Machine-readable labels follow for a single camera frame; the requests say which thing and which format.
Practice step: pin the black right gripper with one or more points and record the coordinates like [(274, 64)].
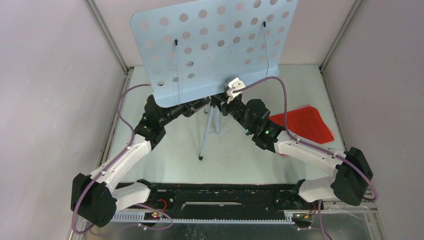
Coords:
[(220, 100)]

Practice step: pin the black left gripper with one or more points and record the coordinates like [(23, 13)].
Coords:
[(190, 107)]

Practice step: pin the light blue music stand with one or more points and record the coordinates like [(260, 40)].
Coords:
[(193, 50)]

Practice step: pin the red sheet music page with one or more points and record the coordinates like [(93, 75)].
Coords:
[(307, 123)]

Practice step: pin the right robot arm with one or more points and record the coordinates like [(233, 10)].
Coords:
[(348, 172)]

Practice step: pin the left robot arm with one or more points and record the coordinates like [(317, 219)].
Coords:
[(96, 197)]

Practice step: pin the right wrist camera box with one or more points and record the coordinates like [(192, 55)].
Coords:
[(235, 87)]

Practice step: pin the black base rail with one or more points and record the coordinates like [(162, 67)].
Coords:
[(229, 202)]

